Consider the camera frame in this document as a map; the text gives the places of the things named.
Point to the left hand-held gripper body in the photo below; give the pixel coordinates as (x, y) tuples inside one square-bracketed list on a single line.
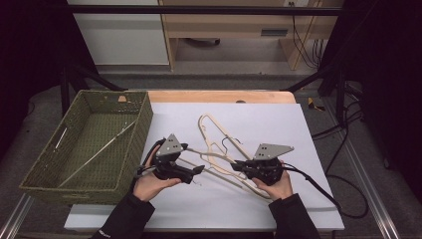
[(166, 167)]

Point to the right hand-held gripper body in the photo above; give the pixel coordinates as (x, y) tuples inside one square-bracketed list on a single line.
[(265, 169)]

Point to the green woven basket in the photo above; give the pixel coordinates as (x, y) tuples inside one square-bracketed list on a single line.
[(83, 132)]

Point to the person's left hand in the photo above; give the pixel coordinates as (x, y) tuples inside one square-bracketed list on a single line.
[(149, 187)]

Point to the person's right hand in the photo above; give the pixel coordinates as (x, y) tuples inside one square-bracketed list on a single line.
[(280, 191)]

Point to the white table mat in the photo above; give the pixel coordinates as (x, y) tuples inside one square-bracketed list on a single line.
[(185, 205)]

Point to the black table grommet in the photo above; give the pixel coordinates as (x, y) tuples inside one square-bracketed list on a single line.
[(240, 101)]

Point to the yellow and black tool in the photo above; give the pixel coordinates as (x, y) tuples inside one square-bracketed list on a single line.
[(312, 104)]

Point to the black metal stand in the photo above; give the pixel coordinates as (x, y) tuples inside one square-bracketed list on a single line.
[(340, 93), (66, 89)]

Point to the white cabinet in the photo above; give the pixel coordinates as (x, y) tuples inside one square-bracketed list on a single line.
[(122, 40)]

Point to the wooden desk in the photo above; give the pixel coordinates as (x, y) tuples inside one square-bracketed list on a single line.
[(225, 25)]

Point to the black metal crossbar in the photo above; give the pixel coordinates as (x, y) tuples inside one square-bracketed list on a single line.
[(199, 10)]

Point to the black curtain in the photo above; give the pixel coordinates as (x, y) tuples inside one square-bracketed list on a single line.
[(30, 49), (388, 66)]

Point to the aluminium rail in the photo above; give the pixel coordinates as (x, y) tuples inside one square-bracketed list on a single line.
[(15, 219), (375, 205)]

